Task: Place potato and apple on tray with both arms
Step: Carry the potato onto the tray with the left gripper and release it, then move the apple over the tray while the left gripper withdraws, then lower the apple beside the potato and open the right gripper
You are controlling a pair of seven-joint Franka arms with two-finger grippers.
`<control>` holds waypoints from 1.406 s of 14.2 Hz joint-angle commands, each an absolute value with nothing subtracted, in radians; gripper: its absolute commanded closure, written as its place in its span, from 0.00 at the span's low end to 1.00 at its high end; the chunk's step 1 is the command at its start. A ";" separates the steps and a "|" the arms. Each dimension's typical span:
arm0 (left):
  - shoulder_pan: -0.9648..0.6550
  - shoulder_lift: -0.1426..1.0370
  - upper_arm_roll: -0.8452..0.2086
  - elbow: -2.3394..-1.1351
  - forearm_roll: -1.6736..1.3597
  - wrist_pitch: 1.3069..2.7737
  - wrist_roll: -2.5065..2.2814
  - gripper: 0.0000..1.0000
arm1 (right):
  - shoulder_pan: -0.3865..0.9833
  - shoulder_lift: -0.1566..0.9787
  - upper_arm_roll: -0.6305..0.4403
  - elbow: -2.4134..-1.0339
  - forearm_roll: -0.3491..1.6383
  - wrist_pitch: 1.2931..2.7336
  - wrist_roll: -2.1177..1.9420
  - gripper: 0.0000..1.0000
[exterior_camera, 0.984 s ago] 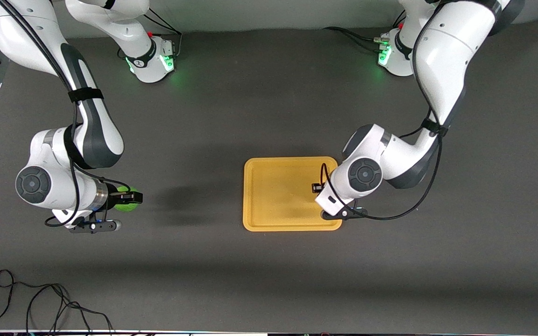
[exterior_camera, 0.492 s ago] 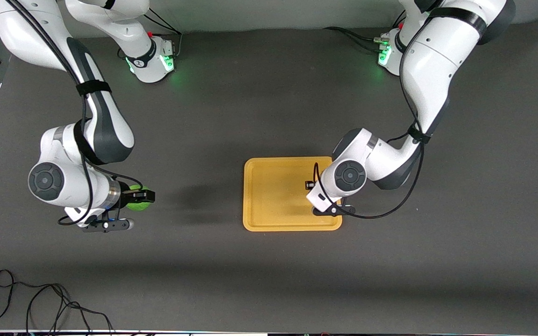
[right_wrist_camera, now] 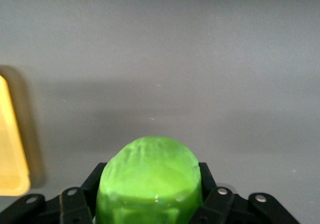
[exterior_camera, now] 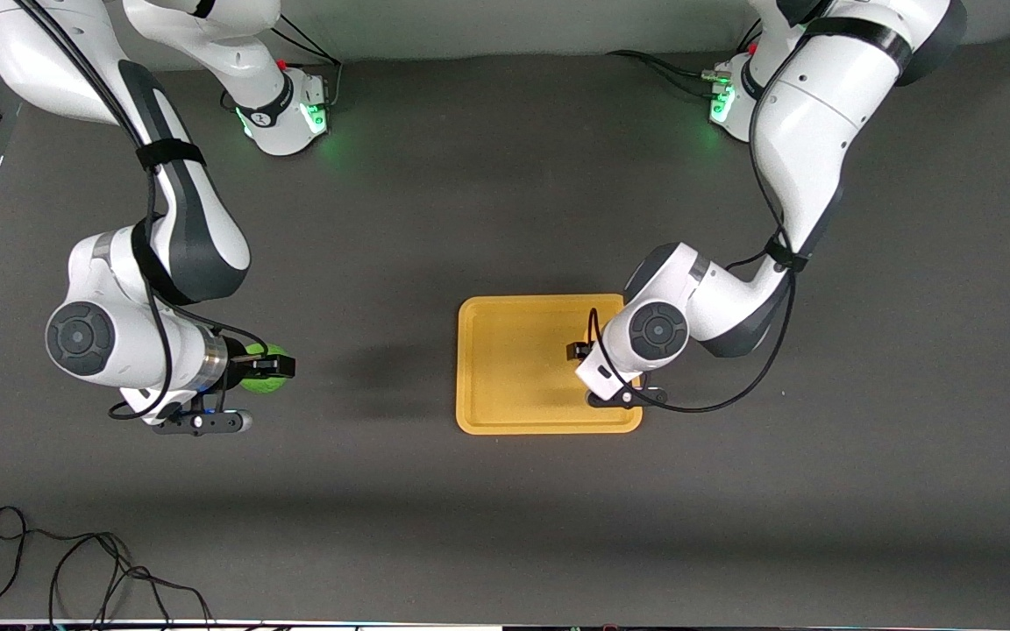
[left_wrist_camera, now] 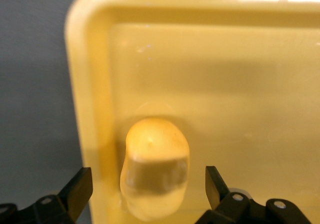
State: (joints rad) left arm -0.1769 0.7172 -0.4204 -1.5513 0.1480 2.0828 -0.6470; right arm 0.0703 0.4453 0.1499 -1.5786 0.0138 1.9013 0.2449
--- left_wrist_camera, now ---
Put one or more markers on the yellow potato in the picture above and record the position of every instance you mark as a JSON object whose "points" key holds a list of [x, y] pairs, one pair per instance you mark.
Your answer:
{"points": [[155, 144]]}

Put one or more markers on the yellow plastic tray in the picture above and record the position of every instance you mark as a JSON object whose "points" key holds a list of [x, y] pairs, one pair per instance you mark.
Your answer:
{"points": [[225, 84]]}

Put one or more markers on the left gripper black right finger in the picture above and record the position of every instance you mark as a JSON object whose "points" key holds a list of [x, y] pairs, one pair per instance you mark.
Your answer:
{"points": [[217, 189]]}

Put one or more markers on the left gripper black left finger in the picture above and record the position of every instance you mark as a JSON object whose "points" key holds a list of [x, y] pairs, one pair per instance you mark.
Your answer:
{"points": [[75, 191]]}

